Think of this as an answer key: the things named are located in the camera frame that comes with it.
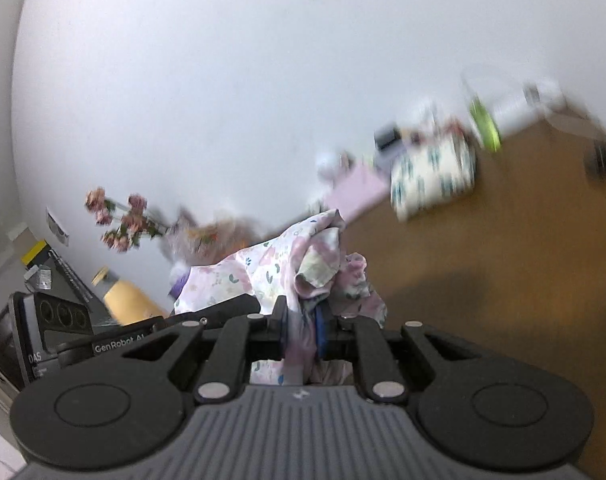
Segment pink floral garment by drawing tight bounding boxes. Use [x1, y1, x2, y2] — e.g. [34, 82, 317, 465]
[174, 209, 387, 386]

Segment yellow bottle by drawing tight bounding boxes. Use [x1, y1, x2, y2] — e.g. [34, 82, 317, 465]
[92, 266, 167, 325]

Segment purple tissue box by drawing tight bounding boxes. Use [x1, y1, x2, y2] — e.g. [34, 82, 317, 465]
[169, 261, 191, 300]

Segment clear snack bag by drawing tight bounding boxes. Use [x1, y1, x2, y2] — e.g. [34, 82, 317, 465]
[160, 207, 259, 266]

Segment pink artificial flowers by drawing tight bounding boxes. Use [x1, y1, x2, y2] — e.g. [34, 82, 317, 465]
[85, 188, 169, 252]

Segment pink folded cloth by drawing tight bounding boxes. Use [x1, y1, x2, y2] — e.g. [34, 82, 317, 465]
[323, 165, 389, 223]

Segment white round speaker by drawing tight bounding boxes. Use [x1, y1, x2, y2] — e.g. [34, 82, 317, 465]
[315, 151, 352, 182]

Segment cream green-flower folded cloth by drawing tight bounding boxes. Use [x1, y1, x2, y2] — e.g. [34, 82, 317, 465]
[390, 134, 477, 221]

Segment small black box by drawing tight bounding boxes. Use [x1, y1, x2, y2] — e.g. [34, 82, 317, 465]
[373, 124, 402, 152]

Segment green spray bottle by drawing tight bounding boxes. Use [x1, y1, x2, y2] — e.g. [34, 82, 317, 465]
[462, 75, 502, 153]

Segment white power strip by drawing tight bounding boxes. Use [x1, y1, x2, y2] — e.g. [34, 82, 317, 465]
[489, 79, 566, 136]

